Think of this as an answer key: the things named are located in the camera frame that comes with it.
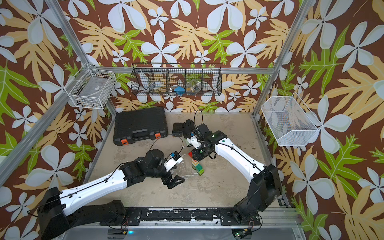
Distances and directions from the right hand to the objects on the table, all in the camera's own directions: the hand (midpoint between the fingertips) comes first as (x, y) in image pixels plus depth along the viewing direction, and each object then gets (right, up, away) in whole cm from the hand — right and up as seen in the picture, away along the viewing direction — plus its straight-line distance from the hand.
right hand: (195, 155), depth 82 cm
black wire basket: (-5, +45, +10) cm, 47 cm away
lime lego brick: (+4, -10, +5) cm, 12 cm away
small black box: (-12, +14, +23) cm, 29 cm away
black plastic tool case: (-36, +18, +22) cm, 46 cm away
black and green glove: (-4, +16, +28) cm, 32 cm away
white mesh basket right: (+52, +19, -2) cm, 55 cm away
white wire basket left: (-60, +38, +4) cm, 71 cm away
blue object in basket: (-9, +39, +11) cm, 42 cm away
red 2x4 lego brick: (-3, 0, +2) cm, 4 cm away
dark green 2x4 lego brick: (+2, -8, +4) cm, 9 cm away
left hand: (-7, -7, -8) cm, 13 cm away
